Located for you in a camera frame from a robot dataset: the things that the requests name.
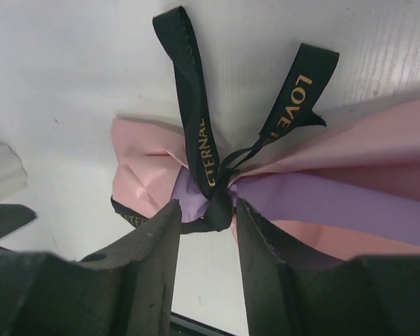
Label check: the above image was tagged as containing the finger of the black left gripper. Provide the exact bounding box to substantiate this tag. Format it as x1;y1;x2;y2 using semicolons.
0;204;36;239

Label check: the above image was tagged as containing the black ribbon gold lettering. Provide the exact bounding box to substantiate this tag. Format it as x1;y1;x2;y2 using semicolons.
111;7;340;234

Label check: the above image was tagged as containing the purple tissue paper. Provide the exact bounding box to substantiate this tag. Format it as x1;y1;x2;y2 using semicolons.
228;173;420;260

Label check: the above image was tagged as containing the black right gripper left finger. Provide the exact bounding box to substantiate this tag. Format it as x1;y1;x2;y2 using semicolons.
0;201;181;335

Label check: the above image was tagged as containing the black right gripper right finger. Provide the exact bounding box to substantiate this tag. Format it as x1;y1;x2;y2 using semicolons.
236;199;420;335

